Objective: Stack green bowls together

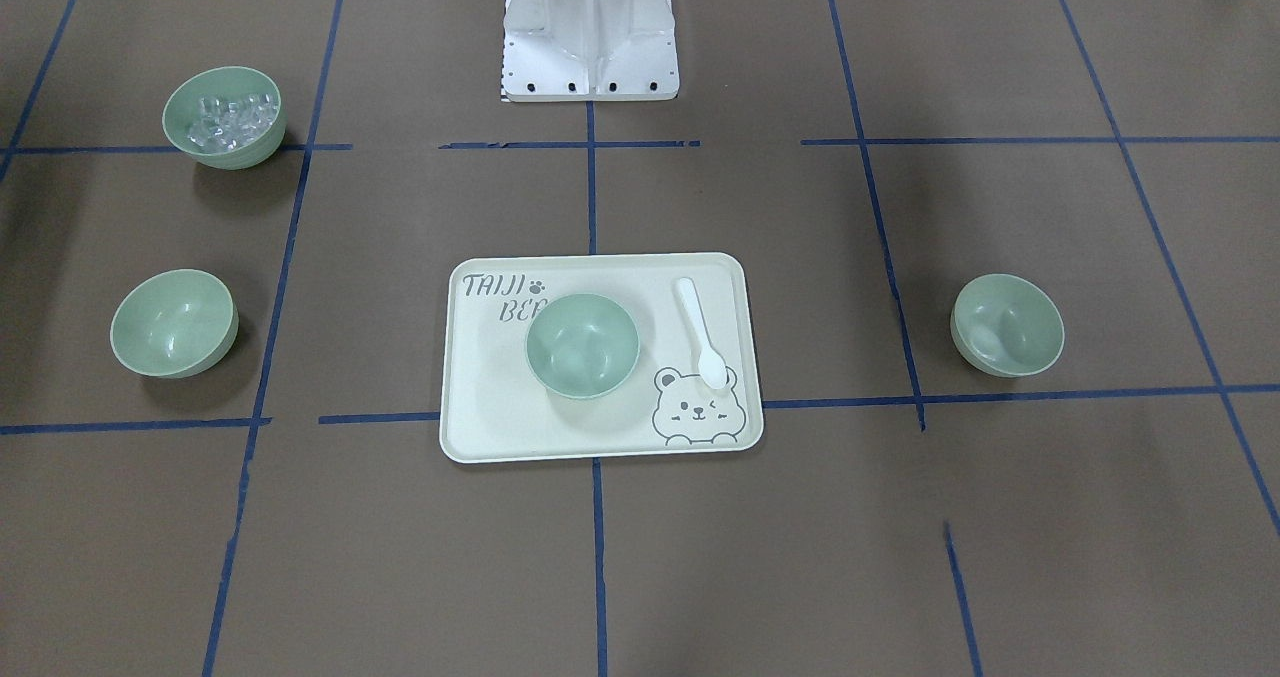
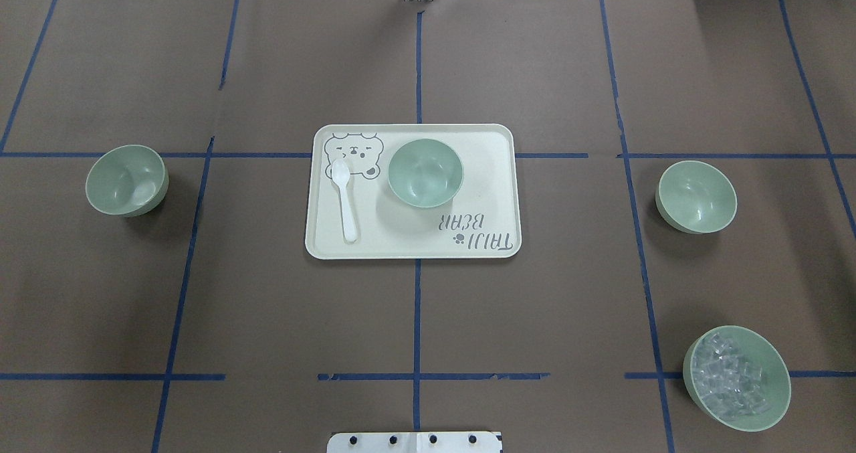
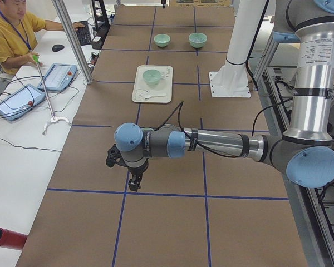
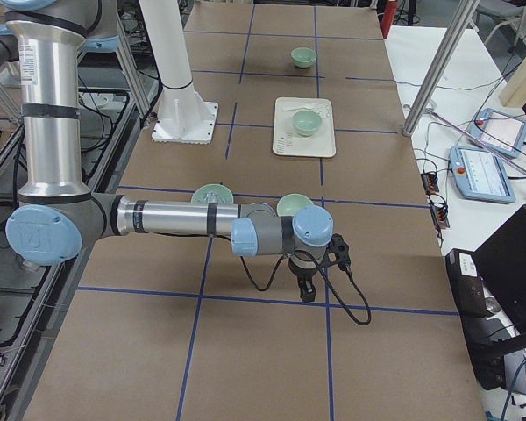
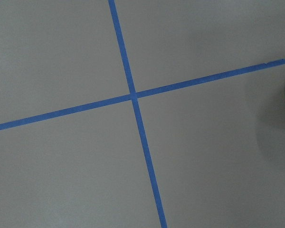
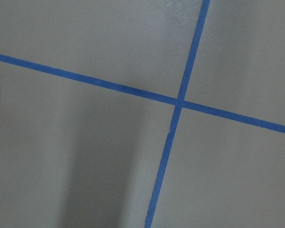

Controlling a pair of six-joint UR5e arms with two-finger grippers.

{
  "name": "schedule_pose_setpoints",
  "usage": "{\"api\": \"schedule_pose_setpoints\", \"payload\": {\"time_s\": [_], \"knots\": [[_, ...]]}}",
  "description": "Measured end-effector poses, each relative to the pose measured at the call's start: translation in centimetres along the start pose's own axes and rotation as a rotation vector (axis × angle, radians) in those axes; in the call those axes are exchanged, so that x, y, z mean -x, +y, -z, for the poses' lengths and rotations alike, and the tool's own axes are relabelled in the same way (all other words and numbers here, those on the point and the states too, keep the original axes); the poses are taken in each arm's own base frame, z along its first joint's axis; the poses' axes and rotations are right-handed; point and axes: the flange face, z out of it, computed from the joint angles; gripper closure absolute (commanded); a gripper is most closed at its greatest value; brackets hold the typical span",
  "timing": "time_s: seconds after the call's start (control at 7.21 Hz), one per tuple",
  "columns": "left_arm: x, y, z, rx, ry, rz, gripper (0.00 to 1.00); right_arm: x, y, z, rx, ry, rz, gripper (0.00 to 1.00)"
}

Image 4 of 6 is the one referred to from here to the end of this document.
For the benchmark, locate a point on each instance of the cream bear tray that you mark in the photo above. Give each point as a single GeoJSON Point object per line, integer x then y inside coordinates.
{"type": "Point", "coordinates": [288, 143]}

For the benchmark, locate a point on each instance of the far blue teach pendant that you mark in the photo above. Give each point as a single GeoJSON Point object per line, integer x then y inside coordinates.
{"type": "Point", "coordinates": [500, 130]}

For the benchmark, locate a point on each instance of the blue teach pendant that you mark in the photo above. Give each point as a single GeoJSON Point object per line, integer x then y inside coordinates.
{"type": "Point", "coordinates": [480, 176]}
{"type": "Point", "coordinates": [500, 130]}

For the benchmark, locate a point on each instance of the black box device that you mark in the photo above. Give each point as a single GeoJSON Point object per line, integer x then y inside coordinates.
{"type": "Point", "coordinates": [467, 286]}

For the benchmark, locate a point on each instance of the green bowl with ice cubes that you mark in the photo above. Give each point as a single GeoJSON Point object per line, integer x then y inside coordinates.
{"type": "Point", "coordinates": [213, 193]}

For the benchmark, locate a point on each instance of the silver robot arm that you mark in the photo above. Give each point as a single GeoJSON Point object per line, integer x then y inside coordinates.
{"type": "Point", "coordinates": [59, 215]}

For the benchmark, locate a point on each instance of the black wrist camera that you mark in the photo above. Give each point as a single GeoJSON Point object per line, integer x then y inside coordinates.
{"type": "Point", "coordinates": [340, 249]}

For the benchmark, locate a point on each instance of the near blue teach pendant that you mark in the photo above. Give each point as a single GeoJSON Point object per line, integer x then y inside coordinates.
{"type": "Point", "coordinates": [480, 176]}

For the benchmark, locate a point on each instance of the white camera post base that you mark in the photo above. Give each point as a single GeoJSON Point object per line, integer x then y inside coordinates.
{"type": "Point", "coordinates": [182, 116]}

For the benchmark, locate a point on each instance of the black computer monitor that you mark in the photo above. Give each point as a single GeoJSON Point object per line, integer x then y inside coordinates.
{"type": "Point", "coordinates": [501, 263]}

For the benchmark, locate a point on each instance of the green bowl on tray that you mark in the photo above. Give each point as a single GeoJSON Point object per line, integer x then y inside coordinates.
{"type": "Point", "coordinates": [306, 123]}

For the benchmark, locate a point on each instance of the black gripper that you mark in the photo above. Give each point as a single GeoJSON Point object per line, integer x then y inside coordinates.
{"type": "Point", "coordinates": [302, 276]}

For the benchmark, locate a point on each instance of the red fire extinguisher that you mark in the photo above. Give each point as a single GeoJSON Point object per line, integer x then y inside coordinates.
{"type": "Point", "coordinates": [388, 17]}

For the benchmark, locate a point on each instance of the silver grabber stick green tip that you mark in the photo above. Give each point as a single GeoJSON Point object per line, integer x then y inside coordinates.
{"type": "Point", "coordinates": [484, 145]}

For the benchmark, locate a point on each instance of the aluminium frame post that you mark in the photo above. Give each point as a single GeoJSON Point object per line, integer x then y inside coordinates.
{"type": "Point", "coordinates": [446, 48]}

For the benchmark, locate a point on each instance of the white plastic spoon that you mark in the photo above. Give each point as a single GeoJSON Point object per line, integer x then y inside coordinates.
{"type": "Point", "coordinates": [316, 107]}

